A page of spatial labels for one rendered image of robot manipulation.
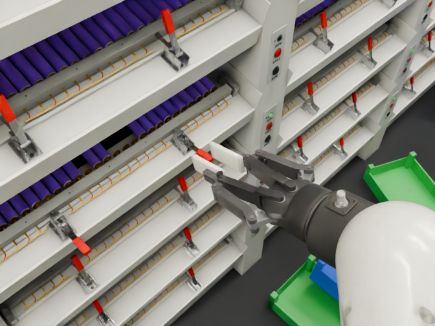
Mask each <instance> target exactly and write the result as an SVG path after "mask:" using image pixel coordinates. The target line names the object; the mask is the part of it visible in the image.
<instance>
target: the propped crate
mask: <svg viewBox="0 0 435 326"><path fill-rule="evenodd" d="M309 278H310V279H312V280H313V281H314V282H315V283H316V284H317V285H318V286H320V287H321V288H322V289H324V290H325V291H326V292H327V293H328V294H329V295H330V296H332V297H333V298H334V299H336V300H337V301H338V302H339V294H338V287H337V273H336V269H335V268H333V267H332V266H330V265H328V264H327V263H325V262H323V261H321V260H320V259H319V260H318V262H317V264H316V265H315V267H314V269H313V271H312V273H311V275H310V277H309Z"/></svg>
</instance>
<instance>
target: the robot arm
mask: <svg viewBox="0 0 435 326"><path fill-rule="evenodd" d="M209 146H210V151H211V154H212V157H213V158H215V159H216V160H218V161H220V162H222V163H224V164H226V165H228V166H230V167H232V168H234V169H236V170H238V171H239V172H241V173H243V172H244V171H245V168H246V170H247V174H248V172H249V173H251V174H252V175H254V176H255V177H256V178H257V179H259V180H260V181H262V182H263V183H264V184H266V185H267V186H268V187H269V188H265V187H263V186H259V187H256V186H253V185H250V184H247V183H245V182H242V181H239V180H236V179H233V178H231V177H228V176H226V175H225V170H224V169H222V168H220V167H218V166H216V165H214V164H213V163H211V162H209V161H207V160H205V159H203V158H201V157H199V156H197V155H196V154H193V155H192V156H191V158H192V162H193V164H194V168H195V170H196V171H198V172H200V173H201V174H203V176H204V179H205V180H206V181H207V182H209V183H211V184H212V185H211V188H212V193H213V196H214V200H215V201H217V202H218V203H220V205H222V206H223V207H225V208H226V209H227V210H228V211H230V212H231V213H233V214H234V215H235V216H236V217H238V218H239V219H241V220H242V221H243V222H245V223H246V224H247V226H248V228H249V230H250V231H251V233H253V234H255V233H257V232H258V231H259V227H260V226H263V225H265V224H268V223H270V224H271V225H275V226H281V227H282V228H284V229H285V230H286V231H287V232H288V233H290V234H291V235H293V236H295V237H296V238H298V239H299V240H301V241H303V242H305V243H306V244H307V249H308V251H309V253H310V254H312V255H313V256H315V257H317V258H318V259H320V260H321V261H323V262H325V263H327V264H328V265H330V266H332V267H333V268H335V269H336V273H337V287H338V294H339V310H340V326H435V211H434V210H431V209H430V208H428V207H425V206H423V205H420V204H417V203H414V202H408V201H387V202H381V203H378V204H374V203H372V202H370V201H368V200H366V199H364V198H362V197H359V196H357V195H355V194H353V193H351V192H348V191H346V190H337V191H335V192H333V191H331V190H329V189H327V188H325V187H323V186H321V185H318V184H315V183H313V182H314V181H315V172H314V166H312V165H308V164H299V163H296V162H293V161H291V160H288V159H286V158H283V157H279V156H278V155H275V154H272V153H270V152H267V151H264V150H262V149H257V150H256V151H255V154H252V155H250V154H244V153H242V152H240V151H238V150H236V149H232V150H229V149H227V148H225V147H223V146H221V145H219V144H217V143H215V142H213V141H211V142H210V143H209ZM264 159H265V160H264ZM288 178H289V179H288ZM242 200H243V201H246V202H249V203H251V204H254V205H256V206H257V208H259V209H261V210H263V211H265V214H262V213H260V212H258V211H257V209H254V210H253V209H252V208H251V207H250V206H249V205H248V204H246V203H245V202H243V201H242Z"/></svg>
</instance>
